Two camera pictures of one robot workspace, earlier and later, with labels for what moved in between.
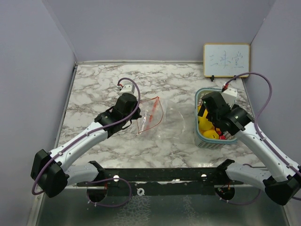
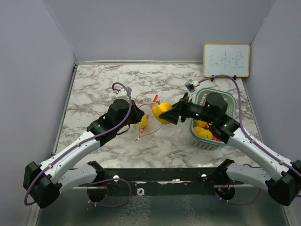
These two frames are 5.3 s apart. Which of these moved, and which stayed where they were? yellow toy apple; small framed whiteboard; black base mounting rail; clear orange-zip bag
Moved: yellow toy apple; clear orange-zip bag
Stayed: black base mounting rail; small framed whiteboard
